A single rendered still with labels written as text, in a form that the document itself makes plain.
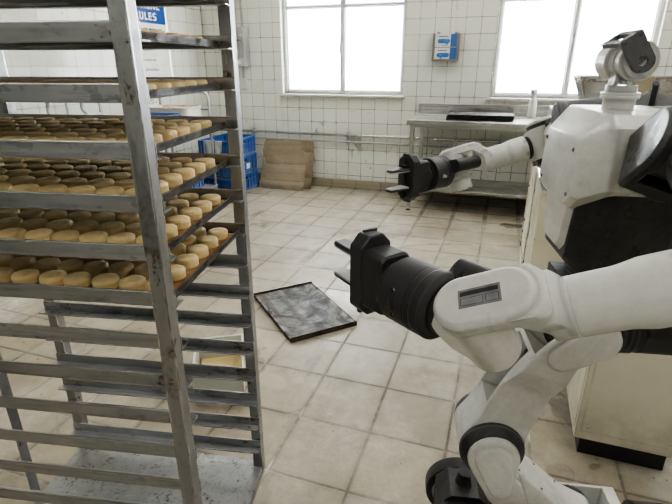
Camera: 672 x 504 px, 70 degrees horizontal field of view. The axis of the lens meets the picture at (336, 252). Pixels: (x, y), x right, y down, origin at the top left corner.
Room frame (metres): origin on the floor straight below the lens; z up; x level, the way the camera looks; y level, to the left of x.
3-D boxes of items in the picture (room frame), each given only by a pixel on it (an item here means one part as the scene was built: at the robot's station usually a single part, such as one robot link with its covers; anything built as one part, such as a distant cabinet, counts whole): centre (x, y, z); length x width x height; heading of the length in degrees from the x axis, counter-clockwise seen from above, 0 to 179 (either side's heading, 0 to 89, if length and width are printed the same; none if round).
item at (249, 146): (5.52, 1.22, 0.50); 0.60 x 0.40 x 0.20; 164
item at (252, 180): (5.52, 1.22, 0.10); 0.60 x 0.40 x 0.20; 159
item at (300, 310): (2.56, 0.20, 0.01); 0.60 x 0.40 x 0.03; 28
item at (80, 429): (1.24, 0.56, 0.24); 0.64 x 0.03 x 0.03; 82
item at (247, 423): (1.24, 0.56, 0.33); 0.64 x 0.03 x 0.03; 82
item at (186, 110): (4.82, 1.55, 0.89); 0.44 x 0.36 x 0.20; 80
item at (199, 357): (1.86, 0.52, 0.08); 0.30 x 0.22 x 0.16; 11
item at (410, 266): (0.60, -0.08, 1.09); 0.12 x 0.10 x 0.13; 37
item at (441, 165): (1.29, -0.23, 1.08); 0.12 x 0.10 x 0.13; 127
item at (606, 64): (0.90, -0.50, 1.36); 0.10 x 0.07 x 0.09; 172
